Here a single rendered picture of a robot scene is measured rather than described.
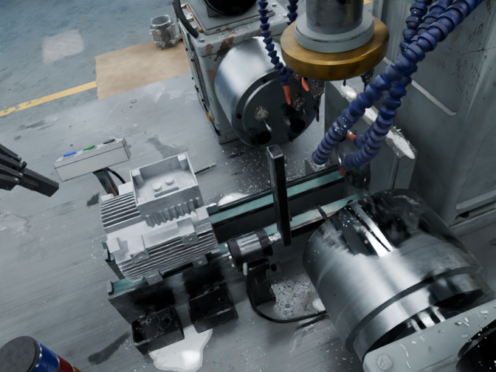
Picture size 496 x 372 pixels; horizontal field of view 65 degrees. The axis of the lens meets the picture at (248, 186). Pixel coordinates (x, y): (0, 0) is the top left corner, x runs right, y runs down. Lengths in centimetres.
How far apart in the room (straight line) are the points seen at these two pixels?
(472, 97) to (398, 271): 33
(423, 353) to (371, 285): 11
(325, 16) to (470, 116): 31
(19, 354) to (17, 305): 63
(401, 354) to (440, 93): 50
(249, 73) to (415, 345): 69
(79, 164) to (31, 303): 39
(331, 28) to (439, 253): 37
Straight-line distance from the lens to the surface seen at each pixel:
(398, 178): 81
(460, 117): 80
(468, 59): 77
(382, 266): 60
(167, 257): 81
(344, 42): 66
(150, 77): 311
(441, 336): 57
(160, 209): 76
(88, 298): 111
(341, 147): 96
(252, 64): 100
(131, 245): 79
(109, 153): 101
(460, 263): 63
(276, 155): 61
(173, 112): 153
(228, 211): 98
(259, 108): 99
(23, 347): 59
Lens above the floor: 167
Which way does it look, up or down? 48 degrees down
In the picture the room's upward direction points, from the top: 11 degrees counter-clockwise
